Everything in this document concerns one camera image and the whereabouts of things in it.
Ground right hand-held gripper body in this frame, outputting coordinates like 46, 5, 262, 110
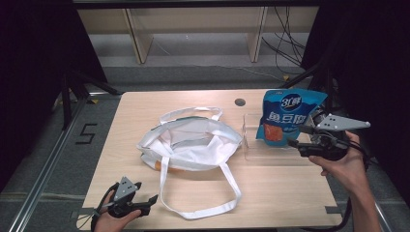
298, 113, 371, 161

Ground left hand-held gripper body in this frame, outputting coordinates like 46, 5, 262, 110
107, 176, 151, 218

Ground blue snack packet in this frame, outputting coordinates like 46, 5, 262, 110
255, 88, 329, 148

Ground clear plastic container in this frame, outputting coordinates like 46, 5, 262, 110
242, 112, 323, 162

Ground white tote bag coloured blobs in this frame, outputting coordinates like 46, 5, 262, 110
136, 106, 244, 221

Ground person's left hand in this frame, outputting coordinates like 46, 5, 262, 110
93, 189, 143, 232

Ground person's right hand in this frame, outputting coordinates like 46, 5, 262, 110
308, 130, 366, 195

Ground black metal stand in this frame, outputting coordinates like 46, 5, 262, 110
279, 59, 337, 114
60, 68, 123, 131

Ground light wooden shelf unit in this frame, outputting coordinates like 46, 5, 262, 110
76, 6, 320, 65

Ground left hand-held gripper black cable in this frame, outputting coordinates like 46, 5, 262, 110
76, 182, 120, 230

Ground hand-held gripper black cable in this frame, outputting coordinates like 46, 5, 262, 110
299, 134, 372, 232
76, 182, 120, 230

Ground thin white floor cable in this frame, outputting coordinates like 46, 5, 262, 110
192, 64, 283, 82

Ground aluminium floor rail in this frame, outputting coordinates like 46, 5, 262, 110
8, 92, 124, 232
366, 154, 394, 232

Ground right hand-held gripper black cable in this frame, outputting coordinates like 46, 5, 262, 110
299, 134, 372, 232

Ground bundle of black cables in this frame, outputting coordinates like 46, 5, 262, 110
261, 6, 308, 75

